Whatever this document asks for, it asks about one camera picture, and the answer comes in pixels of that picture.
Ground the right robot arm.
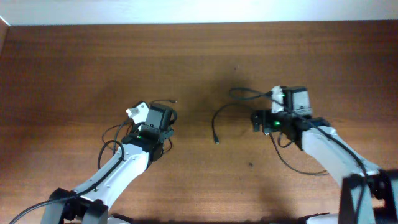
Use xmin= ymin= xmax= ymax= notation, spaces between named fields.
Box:
xmin=253 ymin=86 xmax=397 ymax=223

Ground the black cable bundle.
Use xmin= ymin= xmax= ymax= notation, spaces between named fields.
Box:
xmin=101 ymin=98 xmax=178 ymax=155

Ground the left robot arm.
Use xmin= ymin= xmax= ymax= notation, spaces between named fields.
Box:
xmin=41 ymin=101 xmax=177 ymax=223

